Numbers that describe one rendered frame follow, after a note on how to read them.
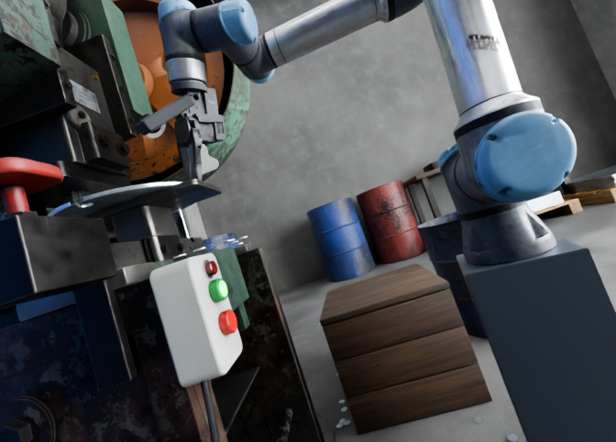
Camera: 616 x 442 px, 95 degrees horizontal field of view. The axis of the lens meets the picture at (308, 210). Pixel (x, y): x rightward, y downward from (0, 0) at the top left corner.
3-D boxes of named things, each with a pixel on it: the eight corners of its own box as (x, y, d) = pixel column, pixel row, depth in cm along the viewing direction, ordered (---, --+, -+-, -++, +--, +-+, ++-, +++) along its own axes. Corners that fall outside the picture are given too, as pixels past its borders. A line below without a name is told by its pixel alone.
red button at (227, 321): (239, 327, 35) (233, 305, 36) (232, 336, 33) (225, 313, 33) (231, 330, 35) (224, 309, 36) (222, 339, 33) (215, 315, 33)
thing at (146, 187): (223, 195, 75) (222, 193, 75) (157, 174, 46) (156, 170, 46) (123, 230, 76) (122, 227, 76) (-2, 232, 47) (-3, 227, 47)
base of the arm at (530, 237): (539, 236, 59) (521, 192, 60) (573, 248, 46) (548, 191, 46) (462, 255, 65) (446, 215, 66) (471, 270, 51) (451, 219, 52)
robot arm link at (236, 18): (265, 25, 61) (219, 35, 64) (240, -17, 51) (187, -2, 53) (267, 60, 61) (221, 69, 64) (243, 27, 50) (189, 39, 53)
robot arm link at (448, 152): (508, 196, 61) (484, 138, 62) (544, 192, 48) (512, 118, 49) (450, 215, 63) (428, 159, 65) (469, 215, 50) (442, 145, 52)
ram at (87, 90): (145, 170, 69) (113, 61, 72) (94, 153, 55) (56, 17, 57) (81, 193, 70) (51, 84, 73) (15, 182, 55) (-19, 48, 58)
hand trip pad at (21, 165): (86, 233, 30) (68, 166, 30) (26, 234, 24) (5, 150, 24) (27, 254, 30) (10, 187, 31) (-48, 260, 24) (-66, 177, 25)
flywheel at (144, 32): (50, 148, 122) (195, 218, 115) (-5, 132, 102) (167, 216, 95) (124, -1, 124) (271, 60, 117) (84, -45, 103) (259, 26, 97)
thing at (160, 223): (238, 239, 66) (221, 186, 67) (214, 243, 52) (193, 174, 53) (141, 273, 67) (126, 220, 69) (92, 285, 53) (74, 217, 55)
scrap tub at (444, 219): (520, 292, 141) (484, 201, 145) (600, 318, 100) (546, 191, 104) (439, 317, 143) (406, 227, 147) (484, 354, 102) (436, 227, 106)
